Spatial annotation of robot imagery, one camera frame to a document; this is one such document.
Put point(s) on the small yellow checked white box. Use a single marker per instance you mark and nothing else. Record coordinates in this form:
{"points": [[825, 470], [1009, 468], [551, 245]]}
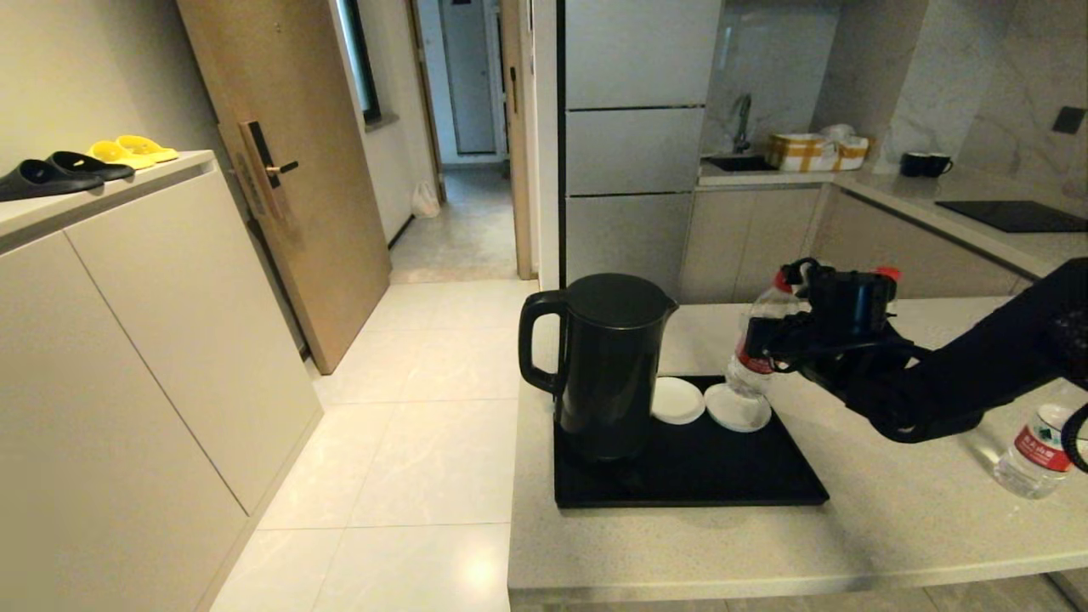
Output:
{"points": [[852, 155]]}

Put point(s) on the white hallway door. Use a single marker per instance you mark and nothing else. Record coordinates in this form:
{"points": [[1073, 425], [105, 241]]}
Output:
{"points": [[467, 85]]}

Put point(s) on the black slipper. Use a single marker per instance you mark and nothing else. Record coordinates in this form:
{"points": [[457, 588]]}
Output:
{"points": [[92, 165], [42, 178]]}

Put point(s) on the clear water bottle red cap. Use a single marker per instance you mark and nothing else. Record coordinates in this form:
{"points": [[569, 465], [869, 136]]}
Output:
{"points": [[765, 302], [888, 273], [1037, 450]]}

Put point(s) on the wooden entrance door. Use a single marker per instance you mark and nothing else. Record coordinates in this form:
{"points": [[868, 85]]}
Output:
{"points": [[314, 255]]}

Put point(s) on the large yellow checked white box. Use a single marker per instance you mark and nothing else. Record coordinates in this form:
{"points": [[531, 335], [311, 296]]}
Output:
{"points": [[801, 153]]}

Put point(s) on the chrome sink faucet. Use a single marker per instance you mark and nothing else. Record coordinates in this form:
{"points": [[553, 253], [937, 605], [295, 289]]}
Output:
{"points": [[744, 109]]}

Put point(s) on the narrow wooden door leaf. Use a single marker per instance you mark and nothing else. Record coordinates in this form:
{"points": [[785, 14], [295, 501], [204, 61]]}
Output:
{"points": [[516, 170]]}

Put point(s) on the dark framed window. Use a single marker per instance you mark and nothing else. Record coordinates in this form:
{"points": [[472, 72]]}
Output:
{"points": [[361, 68]]}

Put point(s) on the silver refrigerator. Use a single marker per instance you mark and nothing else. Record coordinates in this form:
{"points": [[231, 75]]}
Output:
{"points": [[633, 153]]}

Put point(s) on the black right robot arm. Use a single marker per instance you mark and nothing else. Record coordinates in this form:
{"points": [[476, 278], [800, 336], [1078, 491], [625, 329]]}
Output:
{"points": [[994, 365]]}

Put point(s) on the black mug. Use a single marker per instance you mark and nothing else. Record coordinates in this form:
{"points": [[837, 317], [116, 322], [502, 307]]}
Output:
{"points": [[935, 165], [911, 164]]}

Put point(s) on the beige shoe cabinet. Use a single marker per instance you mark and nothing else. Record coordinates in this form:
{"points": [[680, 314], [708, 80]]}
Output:
{"points": [[170, 340]]}

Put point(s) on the round white coaster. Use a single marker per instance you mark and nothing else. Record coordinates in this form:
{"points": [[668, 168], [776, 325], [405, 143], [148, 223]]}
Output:
{"points": [[677, 401], [739, 418]]}

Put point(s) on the yellow slipper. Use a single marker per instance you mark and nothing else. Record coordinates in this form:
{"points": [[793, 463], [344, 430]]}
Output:
{"points": [[147, 148], [115, 154]]}

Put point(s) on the beige kitchen counter cabinets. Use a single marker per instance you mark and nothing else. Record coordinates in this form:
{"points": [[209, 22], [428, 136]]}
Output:
{"points": [[748, 246]]}

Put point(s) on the dark wall socket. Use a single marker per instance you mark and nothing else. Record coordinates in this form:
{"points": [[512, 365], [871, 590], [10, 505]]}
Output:
{"points": [[1068, 121]]}

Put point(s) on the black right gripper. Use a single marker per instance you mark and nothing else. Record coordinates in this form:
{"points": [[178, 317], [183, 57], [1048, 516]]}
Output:
{"points": [[850, 314]]}

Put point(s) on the black electric kettle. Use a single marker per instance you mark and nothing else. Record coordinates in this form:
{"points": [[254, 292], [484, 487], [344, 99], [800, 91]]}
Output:
{"points": [[608, 374]]}

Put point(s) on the white plastic bag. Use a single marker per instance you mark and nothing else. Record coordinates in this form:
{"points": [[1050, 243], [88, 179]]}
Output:
{"points": [[425, 202]]}

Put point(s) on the dark kitchen sink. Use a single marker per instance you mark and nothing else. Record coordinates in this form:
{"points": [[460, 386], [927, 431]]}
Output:
{"points": [[739, 163]]}

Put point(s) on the black induction cooktop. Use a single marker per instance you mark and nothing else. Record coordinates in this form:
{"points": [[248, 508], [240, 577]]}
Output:
{"points": [[1011, 216]]}

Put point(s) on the black rectangular tray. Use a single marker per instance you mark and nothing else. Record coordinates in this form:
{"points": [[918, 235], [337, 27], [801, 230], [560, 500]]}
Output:
{"points": [[722, 467]]}

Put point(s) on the white crumpled cloth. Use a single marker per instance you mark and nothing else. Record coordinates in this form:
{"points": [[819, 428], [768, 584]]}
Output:
{"points": [[839, 131]]}

